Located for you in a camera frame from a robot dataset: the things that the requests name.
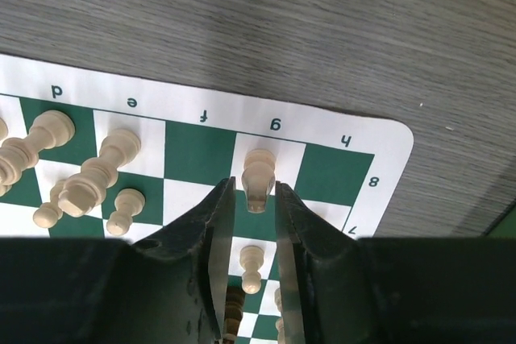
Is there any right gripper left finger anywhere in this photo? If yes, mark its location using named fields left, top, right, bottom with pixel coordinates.
left=131, top=177, right=235, bottom=343

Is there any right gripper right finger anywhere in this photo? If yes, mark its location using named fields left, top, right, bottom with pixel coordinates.
left=275, top=182, right=363, bottom=343

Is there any green white chess board mat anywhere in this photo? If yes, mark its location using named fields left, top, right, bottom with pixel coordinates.
left=0, top=52, right=415, bottom=344

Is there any light wooden bishop piece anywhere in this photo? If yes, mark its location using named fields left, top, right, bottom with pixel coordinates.
left=241, top=149, right=276, bottom=213

